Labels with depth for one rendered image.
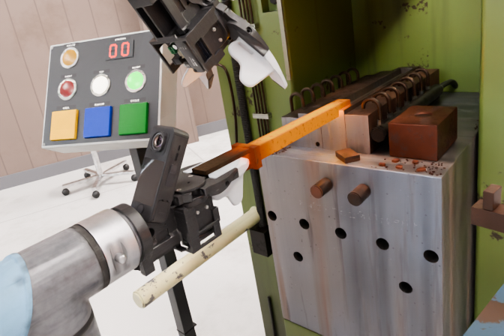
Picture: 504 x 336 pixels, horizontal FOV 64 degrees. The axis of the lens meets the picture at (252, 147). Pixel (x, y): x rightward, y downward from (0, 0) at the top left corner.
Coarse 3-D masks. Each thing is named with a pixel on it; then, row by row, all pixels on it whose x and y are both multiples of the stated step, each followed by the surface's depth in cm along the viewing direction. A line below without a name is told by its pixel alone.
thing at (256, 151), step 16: (320, 112) 75; (336, 112) 78; (288, 128) 68; (304, 128) 70; (240, 144) 61; (256, 144) 62; (272, 144) 63; (288, 144) 67; (208, 160) 57; (224, 160) 56; (256, 160) 60
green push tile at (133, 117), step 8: (128, 104) 97; (136, 104) 96; (144, 104) 95; (120, 112) 97; (128, 112) 96; (136, 112) 96; (144, 112) 95; (120, 120) 97; (128, 120) 96; (136, 120) 95; (144, 120) 95; (120, 128) 96; (128, 128) 95; (136, 128) 95; (144, 128) 94
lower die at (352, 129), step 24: (384, 72) 111; (408, 72) 101; (432, 72) 101; (336, 96) 93; (288, 120) 87; (336, 120) 79; (360, 120) 76; (312, 144) 85; (336, 144) 81; (360, 144) 78
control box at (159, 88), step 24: (72, 48) 105; (96, 48) 103; (120, 48) 101; (144, 48) 99; (48, 72) 107; (72, 72) 104; (96, 72) 102; (120, 72) 100; (144, 72) 98; (168, 72) 99; (48, 96) 105; (72, 96) 103; (96, 96) 101; (120, 96) 99; (144, 96) 97; (168, 96) 99; (48, 120) 104; (168, 120) 98; (48, 144) 103; (72, 144) 101; (96, 144) 99; (120, 144) 98; (144, 144) 99
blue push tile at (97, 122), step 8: (88, 112) 100; (96, 112) 99; (104, 112) 98; (88, 120) 99; (96, 120) 99; (104, 120) 98; (88, 128) 99; (96, 128) 98; (104, 128) 97; (88, 136) 99; (96, 136) 98; (104, 136) 98
